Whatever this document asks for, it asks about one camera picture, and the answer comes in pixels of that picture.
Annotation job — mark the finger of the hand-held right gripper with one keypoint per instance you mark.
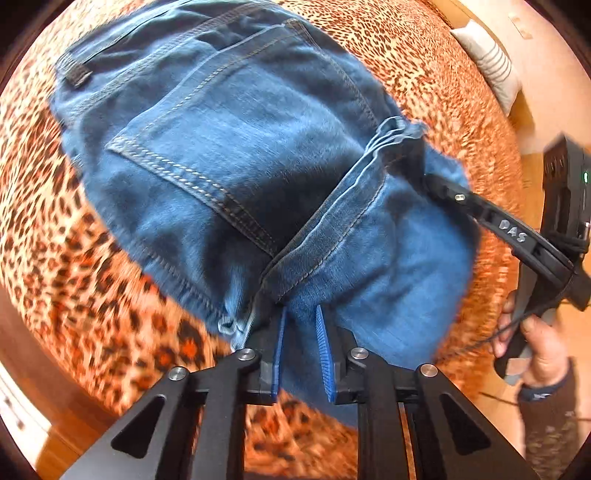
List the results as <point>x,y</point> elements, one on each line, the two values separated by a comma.
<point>503,228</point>

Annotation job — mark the person's right hand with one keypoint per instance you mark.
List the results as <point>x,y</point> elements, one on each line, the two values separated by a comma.
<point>542,350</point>

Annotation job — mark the white striped pillow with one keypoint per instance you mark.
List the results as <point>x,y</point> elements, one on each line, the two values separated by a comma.
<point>489,60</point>

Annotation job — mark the light wooden headboard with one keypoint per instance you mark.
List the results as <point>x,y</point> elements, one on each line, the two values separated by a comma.
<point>531,129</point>

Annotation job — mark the wall light switch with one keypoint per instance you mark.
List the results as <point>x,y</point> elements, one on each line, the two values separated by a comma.
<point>519,25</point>

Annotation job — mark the person's right forearm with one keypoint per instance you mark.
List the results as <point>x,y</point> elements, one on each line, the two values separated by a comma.
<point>551,429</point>

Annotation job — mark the leopard print bed cover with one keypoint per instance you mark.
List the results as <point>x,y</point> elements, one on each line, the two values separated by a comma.
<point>46,207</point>

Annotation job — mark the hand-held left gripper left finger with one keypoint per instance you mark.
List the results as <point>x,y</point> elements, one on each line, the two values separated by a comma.
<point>278,353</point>

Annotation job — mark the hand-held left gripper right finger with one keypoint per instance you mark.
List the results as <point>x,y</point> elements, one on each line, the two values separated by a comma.
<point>323,357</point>

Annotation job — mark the blue denim pants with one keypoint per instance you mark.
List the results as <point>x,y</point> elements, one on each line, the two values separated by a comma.
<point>231,138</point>

